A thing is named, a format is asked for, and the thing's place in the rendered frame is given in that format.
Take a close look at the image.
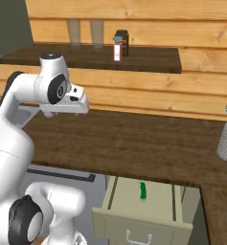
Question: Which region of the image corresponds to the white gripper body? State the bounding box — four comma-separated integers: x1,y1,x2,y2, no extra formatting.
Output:
46,95,90,116

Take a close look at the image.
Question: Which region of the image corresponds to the open beige drawer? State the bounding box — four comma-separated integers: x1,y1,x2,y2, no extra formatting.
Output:
91,174,202,245

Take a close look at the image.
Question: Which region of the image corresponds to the grey sink basin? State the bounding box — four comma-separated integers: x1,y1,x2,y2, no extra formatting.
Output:
0,102,42,129

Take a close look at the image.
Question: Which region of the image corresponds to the white bottle with blue cap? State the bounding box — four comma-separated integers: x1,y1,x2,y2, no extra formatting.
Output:
112,35,124,62

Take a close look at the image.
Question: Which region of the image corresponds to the translucent beige drinking glass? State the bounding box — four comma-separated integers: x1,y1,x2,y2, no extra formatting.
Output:
66,18,81,48
89,18,105,51

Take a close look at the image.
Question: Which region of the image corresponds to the dark brown spice jar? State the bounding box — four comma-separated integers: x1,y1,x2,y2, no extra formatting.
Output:
115,29,130,57

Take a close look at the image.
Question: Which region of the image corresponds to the grey dishwasher front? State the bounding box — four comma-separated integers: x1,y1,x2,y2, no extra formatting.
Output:
18,164,109,245

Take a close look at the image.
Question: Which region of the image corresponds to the dark wooden wall shelf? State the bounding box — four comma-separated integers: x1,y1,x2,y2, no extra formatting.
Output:
0,42,183,75

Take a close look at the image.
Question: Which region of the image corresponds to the dark dishwasher handle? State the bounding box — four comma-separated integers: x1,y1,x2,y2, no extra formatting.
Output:
26,167,96,184

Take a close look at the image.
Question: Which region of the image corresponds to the silver drawer handle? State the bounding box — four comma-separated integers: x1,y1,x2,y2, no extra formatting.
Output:
125,230,153,245

